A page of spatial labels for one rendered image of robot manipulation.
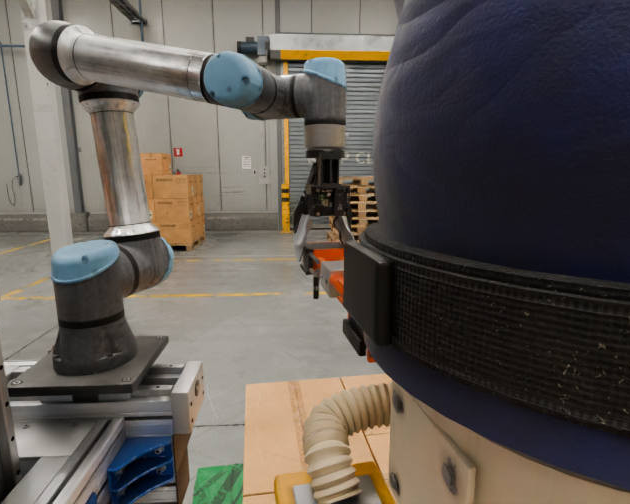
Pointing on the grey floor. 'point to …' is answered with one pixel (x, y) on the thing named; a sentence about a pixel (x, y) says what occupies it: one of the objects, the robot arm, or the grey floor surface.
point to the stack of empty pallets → (362, 211)
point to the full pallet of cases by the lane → (174, 201)
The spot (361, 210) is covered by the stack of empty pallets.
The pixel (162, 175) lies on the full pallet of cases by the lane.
